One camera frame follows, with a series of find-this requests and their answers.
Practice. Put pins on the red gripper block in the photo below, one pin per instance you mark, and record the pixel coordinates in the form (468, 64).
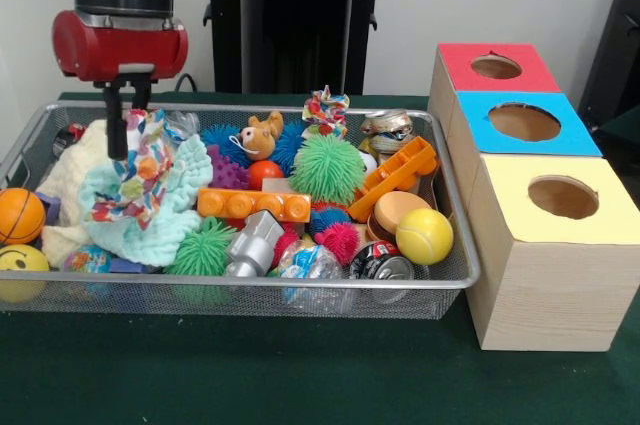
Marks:
(100, 52)

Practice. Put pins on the colourful spotted cloth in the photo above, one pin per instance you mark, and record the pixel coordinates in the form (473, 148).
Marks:
(142, 170)

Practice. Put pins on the brown plush monkey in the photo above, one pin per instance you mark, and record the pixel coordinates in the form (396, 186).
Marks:
(257, 137)

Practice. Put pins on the mint green waffle cloth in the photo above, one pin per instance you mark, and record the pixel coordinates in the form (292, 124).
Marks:
(165, 240)

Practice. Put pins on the clear mesh bin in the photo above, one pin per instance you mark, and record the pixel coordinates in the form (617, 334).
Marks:
(150, 302)

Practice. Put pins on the wooden box with three holes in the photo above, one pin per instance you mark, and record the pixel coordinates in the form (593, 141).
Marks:
(550, 295)

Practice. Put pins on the cream waffle cloth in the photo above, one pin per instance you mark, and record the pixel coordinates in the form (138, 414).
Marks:
(60, 180)

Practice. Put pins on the orange basketball toy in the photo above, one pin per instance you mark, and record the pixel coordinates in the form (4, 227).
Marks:
(21, 215)

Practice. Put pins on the orange studded building brick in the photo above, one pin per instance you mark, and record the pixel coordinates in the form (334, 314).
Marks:
(255, 206)

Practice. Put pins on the yellow smiley ball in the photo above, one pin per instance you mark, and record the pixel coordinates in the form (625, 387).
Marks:
(22, 260)

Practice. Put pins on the green spiky rubber ball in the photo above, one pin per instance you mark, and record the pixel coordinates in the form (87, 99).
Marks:
(327, 167)

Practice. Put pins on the orange plastic toy block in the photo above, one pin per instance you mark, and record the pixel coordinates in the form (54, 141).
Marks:
(397, 170)

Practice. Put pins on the toy hamburger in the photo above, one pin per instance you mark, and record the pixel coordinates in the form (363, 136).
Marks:
(395, 212)

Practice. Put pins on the dark green tablecloth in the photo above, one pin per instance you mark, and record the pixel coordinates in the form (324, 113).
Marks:
(625, 130)
(250, 375)

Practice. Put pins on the yellow tennis ball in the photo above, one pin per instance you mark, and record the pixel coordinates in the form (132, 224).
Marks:
(425, 236)

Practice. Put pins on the black upright panel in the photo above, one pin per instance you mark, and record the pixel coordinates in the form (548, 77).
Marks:
(617, 35)

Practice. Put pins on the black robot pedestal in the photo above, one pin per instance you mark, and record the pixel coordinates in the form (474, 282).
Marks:
(280, 20)

